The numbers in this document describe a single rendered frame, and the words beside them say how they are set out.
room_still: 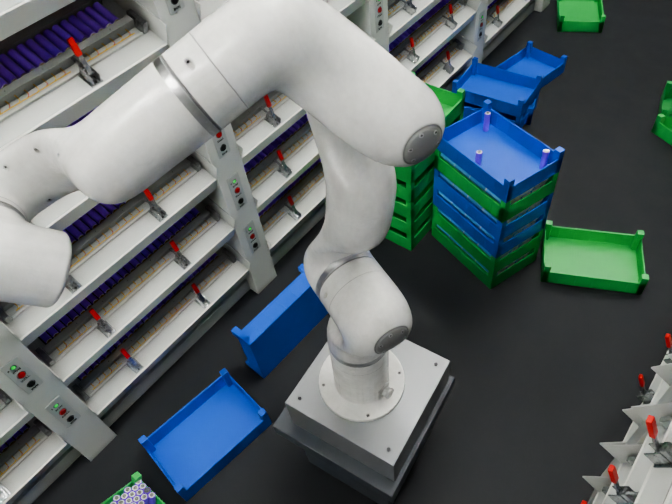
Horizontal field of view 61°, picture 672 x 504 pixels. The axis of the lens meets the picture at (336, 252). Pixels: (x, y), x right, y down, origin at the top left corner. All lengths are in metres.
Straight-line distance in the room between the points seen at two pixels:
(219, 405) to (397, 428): 0.68
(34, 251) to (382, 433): 0.83
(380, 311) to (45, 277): 0.48
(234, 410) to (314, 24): 1.34
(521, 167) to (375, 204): 0.99
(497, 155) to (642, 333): 0.69
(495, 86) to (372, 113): 1.98
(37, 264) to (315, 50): 0.35
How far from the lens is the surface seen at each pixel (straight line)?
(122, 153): 0.57
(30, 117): 1.24
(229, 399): 1.77
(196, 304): 1.80
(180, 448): 1.76
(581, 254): 2.06
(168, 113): 0.56
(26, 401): 1.56
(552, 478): 1.66
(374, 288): 0.91
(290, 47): 0.57
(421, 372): 1.31
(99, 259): 1.47
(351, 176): 0.75
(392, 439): 1.25
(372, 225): 0.79
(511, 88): 2.57
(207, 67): 0.56
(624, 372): 1.85
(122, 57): 1.32
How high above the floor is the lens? 1.54
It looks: 50 degrees down
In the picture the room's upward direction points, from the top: 9 degrees counter-clockwise
